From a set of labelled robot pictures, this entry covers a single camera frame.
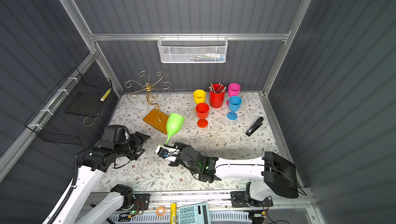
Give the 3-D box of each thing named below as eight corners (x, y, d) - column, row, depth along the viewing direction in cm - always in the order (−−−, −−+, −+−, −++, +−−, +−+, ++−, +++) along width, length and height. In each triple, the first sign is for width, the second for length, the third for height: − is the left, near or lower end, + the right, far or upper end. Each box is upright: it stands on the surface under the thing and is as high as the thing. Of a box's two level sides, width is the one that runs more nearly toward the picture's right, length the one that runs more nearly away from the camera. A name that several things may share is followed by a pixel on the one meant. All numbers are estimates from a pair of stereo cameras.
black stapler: (249, 137, 98) (251, 133, 94) (245, 134, 100) (247, 129, 95) (262, 123, 105) (265, 119, 101) (258, 121, 106) (261, 116, 102)
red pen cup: (209, 108, 114) (210, 93, 102) (209, 97, 120) (209, 82, 108) (224, 108, 114) (227, 93, 102) (223, 97, 120) (225, 82, 108)
